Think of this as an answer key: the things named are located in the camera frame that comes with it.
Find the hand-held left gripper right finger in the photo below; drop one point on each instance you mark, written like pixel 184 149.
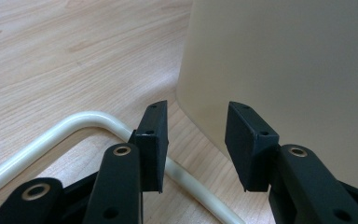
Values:
pixel 248 152

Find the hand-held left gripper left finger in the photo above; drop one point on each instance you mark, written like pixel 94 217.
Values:
pixel 152 155

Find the cream trash bin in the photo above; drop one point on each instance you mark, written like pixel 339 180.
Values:
pixel 276 68

